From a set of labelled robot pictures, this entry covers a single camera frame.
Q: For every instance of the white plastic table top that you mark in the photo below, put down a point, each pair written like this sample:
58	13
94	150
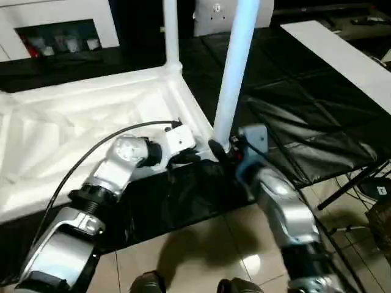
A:
61	128

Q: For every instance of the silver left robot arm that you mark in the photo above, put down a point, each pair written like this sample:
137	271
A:
104	183

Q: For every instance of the black stand leg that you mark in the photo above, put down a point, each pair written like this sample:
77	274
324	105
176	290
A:
354	183

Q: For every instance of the dark right robot foot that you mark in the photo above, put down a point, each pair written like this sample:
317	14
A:
239	285

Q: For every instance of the dark robot foot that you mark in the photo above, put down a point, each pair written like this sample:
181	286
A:
239	285
146	284

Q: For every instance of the dark left robot foot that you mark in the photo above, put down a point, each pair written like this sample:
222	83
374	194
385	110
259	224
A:
146	284

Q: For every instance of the black cabinet with gold label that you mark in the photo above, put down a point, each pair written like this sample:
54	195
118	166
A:
140	27

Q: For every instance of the flat white board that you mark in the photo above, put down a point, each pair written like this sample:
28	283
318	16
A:
342	58

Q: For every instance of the brown woven fabric object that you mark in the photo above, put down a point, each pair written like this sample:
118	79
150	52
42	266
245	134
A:
380	223

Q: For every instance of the white cabinet with glass doors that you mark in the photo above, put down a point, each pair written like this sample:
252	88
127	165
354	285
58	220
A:
55	15

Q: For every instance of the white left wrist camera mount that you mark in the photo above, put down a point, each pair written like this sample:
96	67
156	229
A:
178	140

